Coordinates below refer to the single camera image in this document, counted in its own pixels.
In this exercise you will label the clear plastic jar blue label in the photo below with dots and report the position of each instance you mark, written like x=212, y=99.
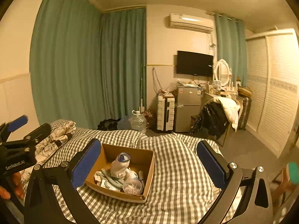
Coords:
x=132, y=186

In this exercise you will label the white sock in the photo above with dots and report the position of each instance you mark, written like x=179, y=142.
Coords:
x=119, y=166

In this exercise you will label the black bag on floor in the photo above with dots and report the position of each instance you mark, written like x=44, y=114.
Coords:
x=108, y=124

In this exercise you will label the white air conditioner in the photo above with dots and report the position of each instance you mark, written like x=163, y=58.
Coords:
x=190, y=22

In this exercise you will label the white suitcase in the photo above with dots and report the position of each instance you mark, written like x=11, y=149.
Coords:
x=165, y=112

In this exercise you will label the brown cardboard box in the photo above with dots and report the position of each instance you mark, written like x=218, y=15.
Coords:
x=101, y=181

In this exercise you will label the grey checkered duvet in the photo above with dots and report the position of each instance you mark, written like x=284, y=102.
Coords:
x=181, y=189

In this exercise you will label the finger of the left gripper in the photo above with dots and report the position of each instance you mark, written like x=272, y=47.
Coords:
x=39, y=133
x=17, y=123

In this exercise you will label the white oval vanity mirror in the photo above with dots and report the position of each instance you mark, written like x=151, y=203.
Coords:
x=222, y=73

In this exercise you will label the green curtain left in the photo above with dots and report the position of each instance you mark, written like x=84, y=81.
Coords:
x=87, y=66

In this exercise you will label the green curtain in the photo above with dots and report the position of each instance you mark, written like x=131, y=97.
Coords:
x=87, y=66
x=231, y=45

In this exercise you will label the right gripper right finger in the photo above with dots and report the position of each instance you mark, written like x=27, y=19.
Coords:
x=214, y=163

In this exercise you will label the chair with jackets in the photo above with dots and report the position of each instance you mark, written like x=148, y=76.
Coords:
x=217, y=116

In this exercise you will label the large water bottle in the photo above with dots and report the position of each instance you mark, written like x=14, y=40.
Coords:
x=138, y=122

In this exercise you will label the silver mini fridge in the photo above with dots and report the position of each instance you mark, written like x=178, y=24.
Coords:
x=188, y=104

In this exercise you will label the black wall television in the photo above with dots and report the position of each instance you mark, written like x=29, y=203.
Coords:
x=196, y=64

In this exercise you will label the person's left hand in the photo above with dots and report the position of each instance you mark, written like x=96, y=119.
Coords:
x=17, y=187

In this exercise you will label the green curtain right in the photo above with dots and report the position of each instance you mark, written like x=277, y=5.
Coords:
x=231, y=45

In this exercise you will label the small cream tube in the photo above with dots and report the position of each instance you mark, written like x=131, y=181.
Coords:
x=141, y=175

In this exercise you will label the white louvered wardrobe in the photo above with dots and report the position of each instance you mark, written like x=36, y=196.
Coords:
x=272, y=67

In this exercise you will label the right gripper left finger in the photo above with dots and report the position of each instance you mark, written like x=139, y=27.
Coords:
x=83, y=161

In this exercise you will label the floral patterned pillow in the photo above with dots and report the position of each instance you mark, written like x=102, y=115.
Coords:
x=61, y=132

